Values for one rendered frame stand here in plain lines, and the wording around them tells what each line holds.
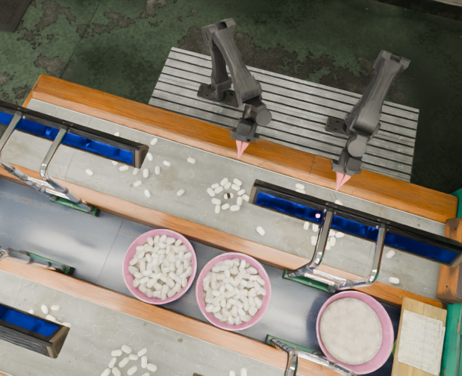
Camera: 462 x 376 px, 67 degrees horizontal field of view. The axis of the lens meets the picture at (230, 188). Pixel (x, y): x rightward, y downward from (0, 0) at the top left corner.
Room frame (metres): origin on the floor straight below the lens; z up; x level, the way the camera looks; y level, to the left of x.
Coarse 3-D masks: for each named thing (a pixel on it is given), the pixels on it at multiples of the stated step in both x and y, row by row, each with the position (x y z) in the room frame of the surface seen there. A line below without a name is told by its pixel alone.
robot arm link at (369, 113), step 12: (384, 60) 0.80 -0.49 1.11; (408, 60) 0.80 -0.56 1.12; (384, 72) 0.76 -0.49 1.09; (396, 72) 0.76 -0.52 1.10; (384, 84) 0.72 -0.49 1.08; (372, 96) 0.69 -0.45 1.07; (384, 96) 0.69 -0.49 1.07; (360, 108) 0.66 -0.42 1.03; (372, 108) 0.65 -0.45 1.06; (360, 120) 0.61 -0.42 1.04; (372, 120) 0.61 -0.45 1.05
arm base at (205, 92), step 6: (204, 84) 0.96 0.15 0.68; (198, 90) 0.93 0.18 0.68; (204, 90) 0.93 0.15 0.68; (210, 90) 0.93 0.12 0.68; (228, 90) 0.94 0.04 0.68; (198, 96) 0.90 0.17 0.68; (204, 96) 0.90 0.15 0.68; (210, 96) 0.90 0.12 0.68; (216, 96) 0.88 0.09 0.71; (222, 96) 0.89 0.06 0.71; (228, 96) 0.91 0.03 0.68; (234, 96) 0.91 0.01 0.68; (222, 102) 0.87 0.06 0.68; (228, 102) 0.88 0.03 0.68; (234, 102) 0.88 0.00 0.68
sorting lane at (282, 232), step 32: (96, 128) 0.67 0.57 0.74; (128, 128) 0.68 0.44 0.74; (32, 160) 0.51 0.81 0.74; (64, 160) 0.52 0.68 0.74; (96, 160) 0.53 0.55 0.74; (160, 160) 0.55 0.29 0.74; (224, 160) 0.56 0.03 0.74; (128, 192) 0.40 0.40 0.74; (160, 192) 0.41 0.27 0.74; (192, 192) 0.42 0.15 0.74; (224, 192) 0.43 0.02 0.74; (320, 192) 0.45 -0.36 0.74; (224, 224) 0.30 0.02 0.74; (256, 224) 0.31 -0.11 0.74; (288, 224) 0.31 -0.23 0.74; (416, 224) 0.35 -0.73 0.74; (352, 256) 0.21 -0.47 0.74; (384, 256) 0.21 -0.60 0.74; (416, 288) 0.10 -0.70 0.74
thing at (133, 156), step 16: (0, 112) 0.53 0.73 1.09; (32, 112) 0.54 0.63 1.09; (32, 128) 0.49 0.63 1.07; (48, 128) 0.49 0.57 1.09; (80, 128) 0.48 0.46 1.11; (64, 144) 0.45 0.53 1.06; (80, 144) 0.45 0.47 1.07; (96, 144) 0.44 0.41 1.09; (112, 144) 0.44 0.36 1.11; (128, 144) 0.44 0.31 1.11; (112, 160) 0.41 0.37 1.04; (128, 160) 0.40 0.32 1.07
